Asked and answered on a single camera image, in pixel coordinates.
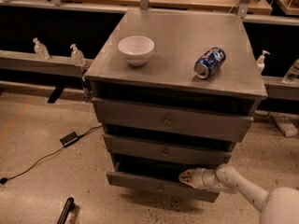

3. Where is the clear pump bottle near cabinet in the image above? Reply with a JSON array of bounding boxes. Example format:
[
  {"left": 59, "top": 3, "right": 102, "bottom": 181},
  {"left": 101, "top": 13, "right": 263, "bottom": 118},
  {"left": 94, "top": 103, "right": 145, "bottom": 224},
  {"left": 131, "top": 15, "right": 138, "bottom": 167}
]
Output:
[{"left": 70, "top": 44, "right": 86, "bottom": 66}]

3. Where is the clear pump bottle far left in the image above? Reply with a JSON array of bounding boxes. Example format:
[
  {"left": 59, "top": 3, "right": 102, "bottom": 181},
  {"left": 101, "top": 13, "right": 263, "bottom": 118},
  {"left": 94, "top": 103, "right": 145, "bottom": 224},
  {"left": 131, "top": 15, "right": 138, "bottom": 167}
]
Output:
[{"left": 33, "top": 37, "right": 50, "bottom": 60}]

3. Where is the clear plastic water bottle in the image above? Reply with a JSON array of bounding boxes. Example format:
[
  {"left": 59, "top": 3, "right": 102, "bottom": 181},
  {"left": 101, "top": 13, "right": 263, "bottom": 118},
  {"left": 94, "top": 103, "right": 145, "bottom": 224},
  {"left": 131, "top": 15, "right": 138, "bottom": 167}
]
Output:
[{"left": 282, "top": 59, "right": 299, "bottom": 84}]

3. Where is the small wooden block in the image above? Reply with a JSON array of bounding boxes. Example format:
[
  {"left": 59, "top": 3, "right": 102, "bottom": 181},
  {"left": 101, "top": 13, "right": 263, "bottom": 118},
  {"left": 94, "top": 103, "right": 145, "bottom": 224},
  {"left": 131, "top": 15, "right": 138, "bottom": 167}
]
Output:
[{"left": 273, "top": 116, "right": 298, "bottom": 137}]

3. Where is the grey wooden drawer cabinet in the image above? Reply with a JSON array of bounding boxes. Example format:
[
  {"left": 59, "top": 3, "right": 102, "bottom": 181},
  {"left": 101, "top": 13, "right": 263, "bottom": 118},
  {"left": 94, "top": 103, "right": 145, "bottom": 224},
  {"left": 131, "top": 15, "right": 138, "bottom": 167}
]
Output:
[{"left": 84, "top": 8, "right": 268, "bottom": 192}]

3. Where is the grey middle drawer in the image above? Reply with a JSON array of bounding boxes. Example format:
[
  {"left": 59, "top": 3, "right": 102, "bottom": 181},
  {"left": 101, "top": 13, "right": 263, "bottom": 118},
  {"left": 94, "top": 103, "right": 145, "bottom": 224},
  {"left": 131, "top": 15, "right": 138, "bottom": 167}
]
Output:
[{"left": 104, "top": 134, "right": 231, "bottom": 166}]

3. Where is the black power adapter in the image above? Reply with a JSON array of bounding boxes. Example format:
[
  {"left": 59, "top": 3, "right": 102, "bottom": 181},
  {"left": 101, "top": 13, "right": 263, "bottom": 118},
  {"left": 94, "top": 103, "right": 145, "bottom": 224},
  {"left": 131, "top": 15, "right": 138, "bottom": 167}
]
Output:
[{"left": 60, "top": 132, "right": 78, "bottom": 147}]

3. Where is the white ceramic bowl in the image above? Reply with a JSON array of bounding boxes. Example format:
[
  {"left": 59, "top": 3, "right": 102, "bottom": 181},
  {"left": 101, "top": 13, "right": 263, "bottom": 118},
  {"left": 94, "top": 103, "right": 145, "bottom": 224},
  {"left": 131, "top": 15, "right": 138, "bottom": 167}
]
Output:
[{"left": 118, "top": 35, "right": 155, "bottom": 66}]

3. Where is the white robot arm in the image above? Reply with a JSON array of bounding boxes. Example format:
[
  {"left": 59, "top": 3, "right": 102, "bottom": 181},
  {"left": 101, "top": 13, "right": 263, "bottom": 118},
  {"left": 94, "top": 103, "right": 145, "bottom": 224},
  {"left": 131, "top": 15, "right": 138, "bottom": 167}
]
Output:
[{"left": 178, "top": 164, "right": 299, "bottom": 224}]

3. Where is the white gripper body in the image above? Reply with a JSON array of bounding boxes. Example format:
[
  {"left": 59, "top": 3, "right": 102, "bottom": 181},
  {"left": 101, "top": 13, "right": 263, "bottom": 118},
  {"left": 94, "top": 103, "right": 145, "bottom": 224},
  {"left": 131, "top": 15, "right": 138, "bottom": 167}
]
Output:
[{"left": 192, "top": 168, "right": 207, "bottom": 189}]

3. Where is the grey top drawer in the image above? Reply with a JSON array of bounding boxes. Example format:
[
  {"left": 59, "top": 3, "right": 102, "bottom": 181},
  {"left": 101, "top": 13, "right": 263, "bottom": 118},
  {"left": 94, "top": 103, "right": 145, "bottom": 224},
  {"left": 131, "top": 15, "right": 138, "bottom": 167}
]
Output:
[{"left": 93, "top": 98, "right": 253, "bottom": 142}]

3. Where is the black cylindrical handle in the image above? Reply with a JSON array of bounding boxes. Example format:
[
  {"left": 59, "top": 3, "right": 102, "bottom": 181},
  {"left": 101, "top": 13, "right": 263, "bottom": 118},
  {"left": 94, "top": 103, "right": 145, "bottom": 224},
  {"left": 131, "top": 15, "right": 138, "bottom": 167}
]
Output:
[{"left": 57, "top": 197, "right": 75, "bottom": 224}]

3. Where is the grey drawer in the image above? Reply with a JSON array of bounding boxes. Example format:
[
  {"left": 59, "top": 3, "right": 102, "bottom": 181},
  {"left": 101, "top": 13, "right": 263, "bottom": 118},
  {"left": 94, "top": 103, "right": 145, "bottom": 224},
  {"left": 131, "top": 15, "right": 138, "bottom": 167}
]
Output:
[
  {"left": 104, "top": 134, "right": 231, "bottom": 166},
  {"left": 93, "top": 98, "right": 253, "bottom": 142},
  {"left": 107, "top": 154, "right": 219, "bottom": 203}
]

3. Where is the black power cable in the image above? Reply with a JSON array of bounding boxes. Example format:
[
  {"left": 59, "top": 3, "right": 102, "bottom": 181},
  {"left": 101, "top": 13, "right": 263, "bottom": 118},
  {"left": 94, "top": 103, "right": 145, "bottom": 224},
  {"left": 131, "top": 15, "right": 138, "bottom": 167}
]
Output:
[{"left": 0, "top": 124, "right": 104, "bottom": 186}]

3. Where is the crushed blue soda can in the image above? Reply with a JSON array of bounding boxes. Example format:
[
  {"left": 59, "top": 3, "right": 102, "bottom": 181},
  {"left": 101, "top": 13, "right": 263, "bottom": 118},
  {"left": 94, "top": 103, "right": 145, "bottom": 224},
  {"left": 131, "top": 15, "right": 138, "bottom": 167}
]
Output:
[{"left": 194, "top": 48, "right": 226, "bottom": 79}]

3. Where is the grey bottom drawer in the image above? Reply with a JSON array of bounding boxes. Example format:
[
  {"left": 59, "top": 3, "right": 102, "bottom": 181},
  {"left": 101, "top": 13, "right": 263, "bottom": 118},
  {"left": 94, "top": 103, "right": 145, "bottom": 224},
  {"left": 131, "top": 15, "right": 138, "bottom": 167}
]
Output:
[{"left": 107, "top": 154, "right": 219, "bottom": 203}]

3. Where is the grey metal shelf rail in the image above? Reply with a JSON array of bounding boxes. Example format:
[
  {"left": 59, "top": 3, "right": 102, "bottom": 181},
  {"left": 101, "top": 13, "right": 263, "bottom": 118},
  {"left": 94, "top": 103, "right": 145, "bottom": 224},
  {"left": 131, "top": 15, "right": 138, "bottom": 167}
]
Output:
[{"left": 0, "top": 50, "right": 82, "bottom": 77}]

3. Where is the white pump bottle right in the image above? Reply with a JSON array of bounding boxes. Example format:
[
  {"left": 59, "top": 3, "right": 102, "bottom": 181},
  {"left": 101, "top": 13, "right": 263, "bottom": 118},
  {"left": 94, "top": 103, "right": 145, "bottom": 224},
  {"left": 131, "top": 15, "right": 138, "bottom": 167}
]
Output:
[{"left": 256, "top": 50, "right": 269, "bottom": 73}]

